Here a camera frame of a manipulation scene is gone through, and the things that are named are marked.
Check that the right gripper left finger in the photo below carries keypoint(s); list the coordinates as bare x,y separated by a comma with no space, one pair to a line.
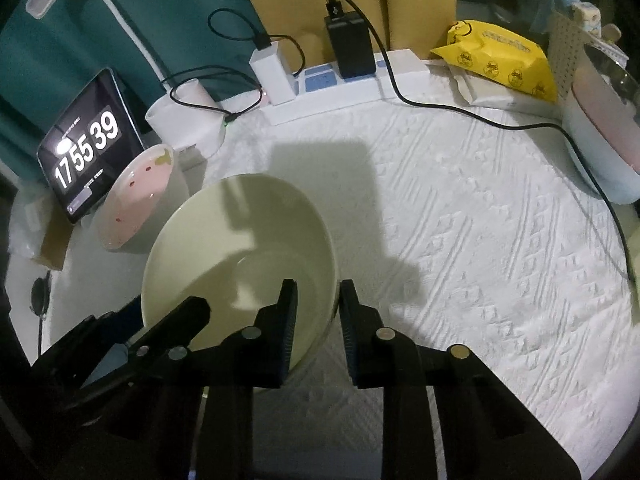
284,329

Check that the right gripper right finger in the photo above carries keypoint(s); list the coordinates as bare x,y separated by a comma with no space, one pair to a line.
354,328

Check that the pale yellow bowl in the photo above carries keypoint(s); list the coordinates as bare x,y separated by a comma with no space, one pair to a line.
234,243

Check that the pink strawberry bowl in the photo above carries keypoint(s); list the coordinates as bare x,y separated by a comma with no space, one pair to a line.
142,199

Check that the round black pouch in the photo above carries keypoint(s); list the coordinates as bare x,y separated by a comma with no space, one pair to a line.
40,295

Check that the white tablecloth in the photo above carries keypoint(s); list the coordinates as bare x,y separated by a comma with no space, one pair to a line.
456,232

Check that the cardboard box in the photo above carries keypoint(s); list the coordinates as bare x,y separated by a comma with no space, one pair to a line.
52,250

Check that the white desk lamp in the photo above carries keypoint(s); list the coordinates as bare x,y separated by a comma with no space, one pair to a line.
159,49

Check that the white power strip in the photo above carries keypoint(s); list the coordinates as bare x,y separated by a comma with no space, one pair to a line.
321,88

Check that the tablet showing clock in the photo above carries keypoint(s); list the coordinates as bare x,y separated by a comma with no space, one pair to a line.
91,143

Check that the white charger plug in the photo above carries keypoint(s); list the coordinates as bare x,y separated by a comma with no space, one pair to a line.
273,73

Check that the black power adapter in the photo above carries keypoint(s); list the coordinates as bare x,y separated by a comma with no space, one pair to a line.
350,40

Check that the yellow wipes packet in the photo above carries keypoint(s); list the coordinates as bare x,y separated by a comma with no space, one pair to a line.
500,55

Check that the teal curtain left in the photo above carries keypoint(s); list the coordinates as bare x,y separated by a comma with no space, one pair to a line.
46,62

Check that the white perforated basket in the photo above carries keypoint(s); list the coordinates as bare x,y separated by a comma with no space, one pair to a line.
572,25

